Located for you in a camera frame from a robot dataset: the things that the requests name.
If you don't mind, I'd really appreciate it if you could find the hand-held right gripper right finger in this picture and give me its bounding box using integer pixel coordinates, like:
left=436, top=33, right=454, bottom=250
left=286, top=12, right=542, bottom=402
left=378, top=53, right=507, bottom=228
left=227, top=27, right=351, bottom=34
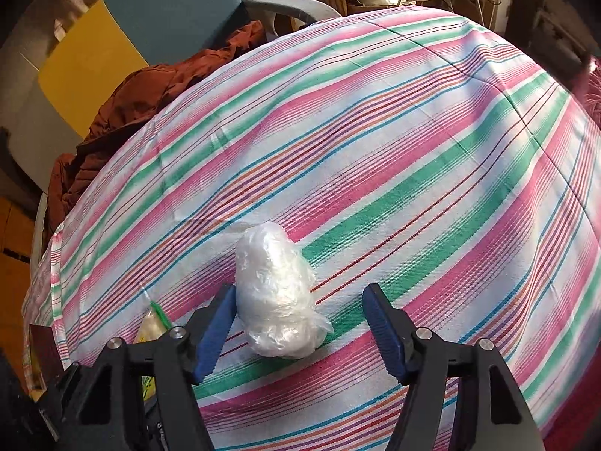
left=361, top=283, right=548, bottom=451

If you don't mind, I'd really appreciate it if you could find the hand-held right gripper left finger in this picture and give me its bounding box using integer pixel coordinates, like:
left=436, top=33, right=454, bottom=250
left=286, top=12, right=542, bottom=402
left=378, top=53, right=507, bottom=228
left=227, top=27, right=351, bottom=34
left=61, top=283, right=238, bottom=451

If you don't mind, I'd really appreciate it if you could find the maroon tin box gold interior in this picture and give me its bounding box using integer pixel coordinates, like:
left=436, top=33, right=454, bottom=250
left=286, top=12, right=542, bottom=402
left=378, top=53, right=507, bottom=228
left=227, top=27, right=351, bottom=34
left=21, top=322, right=64, bottom=393

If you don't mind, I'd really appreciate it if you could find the green yellow packet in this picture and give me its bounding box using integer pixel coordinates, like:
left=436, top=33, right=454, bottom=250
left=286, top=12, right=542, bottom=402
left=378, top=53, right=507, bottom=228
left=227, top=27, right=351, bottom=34
left=134, top=286, right=174, bottom=400

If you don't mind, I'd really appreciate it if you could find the clear plastic bag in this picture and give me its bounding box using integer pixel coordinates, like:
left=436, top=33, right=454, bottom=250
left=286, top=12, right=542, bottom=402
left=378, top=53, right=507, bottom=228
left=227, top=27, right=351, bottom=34
left=234, top=223, right=334, bottom=358

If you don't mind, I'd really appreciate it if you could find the wooden wardrobe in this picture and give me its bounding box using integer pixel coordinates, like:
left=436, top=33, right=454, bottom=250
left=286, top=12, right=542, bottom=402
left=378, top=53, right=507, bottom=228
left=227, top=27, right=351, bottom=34
left=0, top=197, right=36, bottom=339

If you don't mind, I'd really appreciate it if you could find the pink green striped blanket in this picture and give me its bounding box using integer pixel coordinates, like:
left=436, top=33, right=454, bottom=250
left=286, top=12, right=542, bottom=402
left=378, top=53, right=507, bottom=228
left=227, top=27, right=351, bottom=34
left=21, top=5, right=601, bottom=451

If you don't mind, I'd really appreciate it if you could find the maroon quilted jacket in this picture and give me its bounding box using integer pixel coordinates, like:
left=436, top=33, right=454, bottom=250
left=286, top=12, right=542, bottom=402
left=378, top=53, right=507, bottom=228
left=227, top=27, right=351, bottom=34
left=47, top=20, right=266, bottom=236

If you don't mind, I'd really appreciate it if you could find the grey yellow blue armchair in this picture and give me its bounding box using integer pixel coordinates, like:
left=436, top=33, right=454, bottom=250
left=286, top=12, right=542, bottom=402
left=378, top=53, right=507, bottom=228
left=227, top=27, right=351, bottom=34
left=0, top=0, right=339, bottom=170

